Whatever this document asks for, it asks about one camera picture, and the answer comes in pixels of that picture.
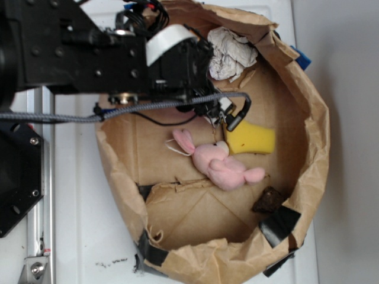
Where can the yellow sponge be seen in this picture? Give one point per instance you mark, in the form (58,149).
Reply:
(250,138)

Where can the metal corner bracket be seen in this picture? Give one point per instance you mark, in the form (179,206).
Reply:
(34,270)

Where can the pink plush bunny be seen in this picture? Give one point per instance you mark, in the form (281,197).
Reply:
(214,161)

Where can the white paper ball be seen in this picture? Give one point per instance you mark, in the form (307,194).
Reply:
(232,54)

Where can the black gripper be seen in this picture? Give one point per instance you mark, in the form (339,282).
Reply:
(178,59)

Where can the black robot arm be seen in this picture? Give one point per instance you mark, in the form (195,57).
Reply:
(142,63)

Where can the blue tape piece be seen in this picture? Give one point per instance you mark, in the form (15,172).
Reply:
(303,61)

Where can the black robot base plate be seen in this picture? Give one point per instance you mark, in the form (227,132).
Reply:
(20,166)

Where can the aluminium rail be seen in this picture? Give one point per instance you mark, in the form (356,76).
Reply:
(40,220)

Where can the brown paper bag bin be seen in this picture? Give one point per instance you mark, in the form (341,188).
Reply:
(189,229)

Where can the dark brown lump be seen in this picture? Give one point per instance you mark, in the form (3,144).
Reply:
(269,201)

